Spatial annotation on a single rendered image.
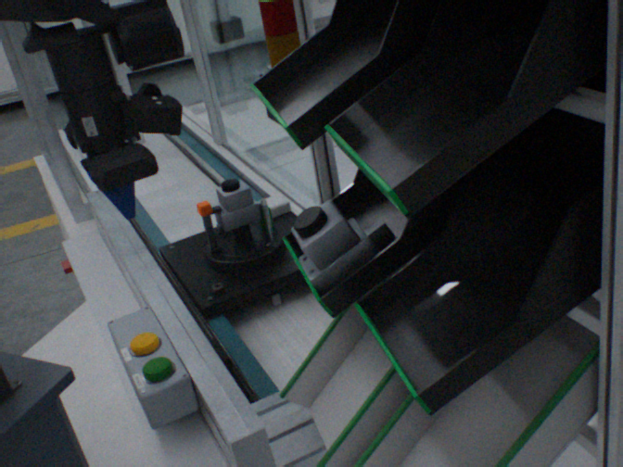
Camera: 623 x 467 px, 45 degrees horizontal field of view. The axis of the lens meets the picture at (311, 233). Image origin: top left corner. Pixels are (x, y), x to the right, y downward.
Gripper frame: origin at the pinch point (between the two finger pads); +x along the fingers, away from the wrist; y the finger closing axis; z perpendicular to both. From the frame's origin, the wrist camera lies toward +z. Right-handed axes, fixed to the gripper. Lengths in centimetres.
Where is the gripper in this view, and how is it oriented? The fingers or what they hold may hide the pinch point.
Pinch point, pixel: (121, 190)
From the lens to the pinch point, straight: 84.6
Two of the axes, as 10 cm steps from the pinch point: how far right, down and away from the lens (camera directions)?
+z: 8.8, -3.5, 3.1
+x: 1.7, 8.6, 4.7
